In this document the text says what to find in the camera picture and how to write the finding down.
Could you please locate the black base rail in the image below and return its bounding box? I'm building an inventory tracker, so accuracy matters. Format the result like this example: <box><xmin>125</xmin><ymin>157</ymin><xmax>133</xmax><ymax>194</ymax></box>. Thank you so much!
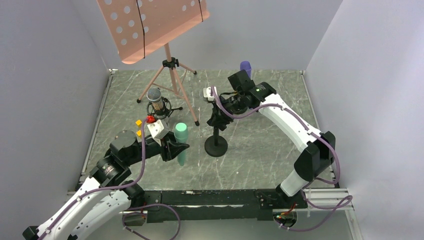
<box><xmin>129</xmin><ymin>188</ymin><xmax>306</xmax><ymax>223</ymax></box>

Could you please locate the teal microphone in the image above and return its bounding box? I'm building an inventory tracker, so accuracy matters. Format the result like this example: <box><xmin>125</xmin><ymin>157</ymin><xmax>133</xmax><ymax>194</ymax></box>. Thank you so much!
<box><xmin>174</xmin><ymin>122</ymin><xmax>189</xmax><ymax>166</ymax></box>

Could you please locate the glitter silver microphone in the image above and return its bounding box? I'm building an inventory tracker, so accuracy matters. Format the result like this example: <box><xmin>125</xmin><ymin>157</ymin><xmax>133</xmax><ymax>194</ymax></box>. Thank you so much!
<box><xmin>147</xmin><ymin>87</ymin><xmax>165</xmax><ymax>112</ymax></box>

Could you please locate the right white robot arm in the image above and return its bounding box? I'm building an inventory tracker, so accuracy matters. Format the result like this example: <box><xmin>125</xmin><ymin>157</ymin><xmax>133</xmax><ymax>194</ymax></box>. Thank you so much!
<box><xmin>203</xmin><ymin>70</ymin><xmax>336</xmax><ymax>199</ymax></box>

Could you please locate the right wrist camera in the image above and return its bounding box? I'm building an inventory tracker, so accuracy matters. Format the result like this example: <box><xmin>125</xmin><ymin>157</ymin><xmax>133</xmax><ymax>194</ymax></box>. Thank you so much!
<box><xmin>202</xmin><ymin>86</ymin><xmax>217</xmax><ymax>103</ymax></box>

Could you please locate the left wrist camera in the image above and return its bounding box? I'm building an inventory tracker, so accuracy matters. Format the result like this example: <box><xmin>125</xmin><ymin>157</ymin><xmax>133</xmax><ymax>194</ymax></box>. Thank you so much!
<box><xmin>146</xmin><ymin>115</ymin><xmax>170</xmax><ymax>144</ymax></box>

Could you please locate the purple microphone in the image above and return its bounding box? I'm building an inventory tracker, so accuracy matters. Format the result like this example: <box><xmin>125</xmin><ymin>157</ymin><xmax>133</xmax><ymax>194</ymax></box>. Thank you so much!
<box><xmin>239</xmin><ymin>60</ymin><xmax>252</xmax><ymax>78</ymax></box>

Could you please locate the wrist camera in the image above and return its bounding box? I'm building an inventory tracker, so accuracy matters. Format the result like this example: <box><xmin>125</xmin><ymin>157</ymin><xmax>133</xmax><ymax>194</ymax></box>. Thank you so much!
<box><xmin>146</xmin><ymin>115</ymin><xmax>170</xmax><ymax>144</ymax></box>
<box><xmin>202</xmin><ymin>86</ymin><xmax>217</xmax><ymax>103</ymax></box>

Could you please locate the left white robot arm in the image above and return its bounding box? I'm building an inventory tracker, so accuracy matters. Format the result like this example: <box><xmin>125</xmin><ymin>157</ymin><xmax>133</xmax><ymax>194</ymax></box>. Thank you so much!
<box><xmin>22</xmin><ymin>130</ymin><xmax>190</xmax><ymax>240</ymax></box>

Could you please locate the pink music stand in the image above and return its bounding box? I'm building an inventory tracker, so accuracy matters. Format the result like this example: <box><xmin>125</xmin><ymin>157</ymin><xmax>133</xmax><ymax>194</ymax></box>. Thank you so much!
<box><xmin>97</xmin><ymin>0</ymin><xmax>210</xmax><ymax>126</ymax></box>

